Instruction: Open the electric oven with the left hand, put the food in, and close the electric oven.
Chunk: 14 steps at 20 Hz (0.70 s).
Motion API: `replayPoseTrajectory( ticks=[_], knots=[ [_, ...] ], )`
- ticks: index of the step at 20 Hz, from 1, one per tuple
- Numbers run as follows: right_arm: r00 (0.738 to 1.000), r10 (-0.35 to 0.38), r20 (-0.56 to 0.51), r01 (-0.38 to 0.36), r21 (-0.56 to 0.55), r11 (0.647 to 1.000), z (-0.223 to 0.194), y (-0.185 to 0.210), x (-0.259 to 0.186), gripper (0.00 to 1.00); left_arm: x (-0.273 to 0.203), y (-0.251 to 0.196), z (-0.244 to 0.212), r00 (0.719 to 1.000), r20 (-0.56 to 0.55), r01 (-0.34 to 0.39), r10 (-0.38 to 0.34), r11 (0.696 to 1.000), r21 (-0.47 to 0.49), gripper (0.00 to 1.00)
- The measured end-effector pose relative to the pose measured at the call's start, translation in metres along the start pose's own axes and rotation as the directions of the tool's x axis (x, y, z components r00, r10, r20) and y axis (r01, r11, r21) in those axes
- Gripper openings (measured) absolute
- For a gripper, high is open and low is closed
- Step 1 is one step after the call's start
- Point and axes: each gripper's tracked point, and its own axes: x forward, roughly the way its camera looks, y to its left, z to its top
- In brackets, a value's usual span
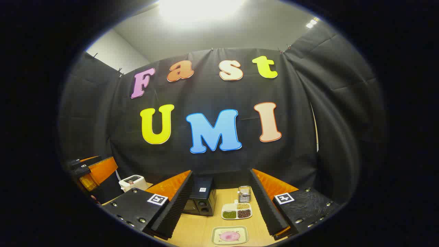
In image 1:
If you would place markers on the divided white bean tray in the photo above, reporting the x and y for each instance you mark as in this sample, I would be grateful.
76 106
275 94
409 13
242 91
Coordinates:
236 211

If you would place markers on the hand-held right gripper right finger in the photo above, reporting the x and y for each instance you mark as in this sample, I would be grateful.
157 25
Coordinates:
265 206

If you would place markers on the black electric oven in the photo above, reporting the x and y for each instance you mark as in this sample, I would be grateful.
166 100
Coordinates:
202 193

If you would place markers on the square cream plate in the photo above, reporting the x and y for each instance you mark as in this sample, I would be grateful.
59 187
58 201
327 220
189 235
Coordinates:
216 240

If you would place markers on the white appliance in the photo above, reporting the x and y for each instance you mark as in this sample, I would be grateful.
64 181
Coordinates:
132 182

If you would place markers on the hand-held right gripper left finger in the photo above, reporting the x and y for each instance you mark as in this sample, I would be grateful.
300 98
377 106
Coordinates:
178 206

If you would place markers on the pink ham slice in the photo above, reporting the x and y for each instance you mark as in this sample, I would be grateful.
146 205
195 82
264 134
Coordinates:
229 236

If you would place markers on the small ceiling light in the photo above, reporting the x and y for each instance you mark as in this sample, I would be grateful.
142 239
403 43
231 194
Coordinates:
311 23

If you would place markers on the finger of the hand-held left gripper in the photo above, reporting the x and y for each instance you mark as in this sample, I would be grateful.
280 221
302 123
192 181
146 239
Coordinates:
80 164
103 171

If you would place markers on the large ceiling light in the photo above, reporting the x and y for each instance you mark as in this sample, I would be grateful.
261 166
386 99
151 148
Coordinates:
202 8

